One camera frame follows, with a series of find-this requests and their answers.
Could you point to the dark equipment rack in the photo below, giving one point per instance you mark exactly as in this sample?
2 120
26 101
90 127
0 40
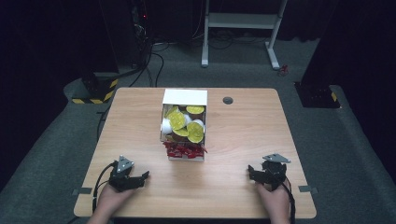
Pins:
140 28

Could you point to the person's left hand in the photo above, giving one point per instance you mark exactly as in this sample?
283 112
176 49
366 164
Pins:
113 199

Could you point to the pile of yellow-lidded capsules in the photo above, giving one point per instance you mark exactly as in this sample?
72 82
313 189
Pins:
177 120

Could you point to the black stand base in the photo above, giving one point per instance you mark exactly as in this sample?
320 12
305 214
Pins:
317 95

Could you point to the grey tape piece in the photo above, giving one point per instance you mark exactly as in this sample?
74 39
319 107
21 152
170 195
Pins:
308 189
82 191

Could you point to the white cardboard box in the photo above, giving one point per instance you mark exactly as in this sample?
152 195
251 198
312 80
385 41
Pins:
185 97

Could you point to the white metal stand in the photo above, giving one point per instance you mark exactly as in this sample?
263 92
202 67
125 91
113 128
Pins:
243 21

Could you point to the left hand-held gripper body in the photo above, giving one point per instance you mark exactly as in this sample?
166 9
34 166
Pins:
122 174

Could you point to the person's right hand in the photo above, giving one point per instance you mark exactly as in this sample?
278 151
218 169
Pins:
274 199

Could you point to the grey table grommet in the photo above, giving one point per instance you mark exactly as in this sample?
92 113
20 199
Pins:
228 100

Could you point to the yellow-black striped stand base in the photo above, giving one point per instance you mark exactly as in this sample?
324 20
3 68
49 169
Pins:
107 93

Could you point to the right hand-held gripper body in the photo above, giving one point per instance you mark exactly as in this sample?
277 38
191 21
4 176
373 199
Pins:
274 172

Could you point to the small red object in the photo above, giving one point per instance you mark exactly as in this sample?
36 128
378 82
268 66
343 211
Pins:
282 71

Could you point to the pile of red packets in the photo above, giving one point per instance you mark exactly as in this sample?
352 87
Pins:
183 150

